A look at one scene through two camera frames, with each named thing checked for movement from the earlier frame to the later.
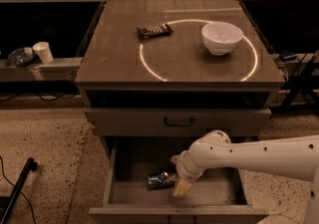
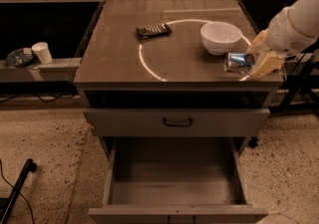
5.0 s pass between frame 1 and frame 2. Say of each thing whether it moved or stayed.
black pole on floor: stayed
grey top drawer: stayed
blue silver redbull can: moved
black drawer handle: stayed
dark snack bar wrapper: stayed
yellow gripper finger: moved
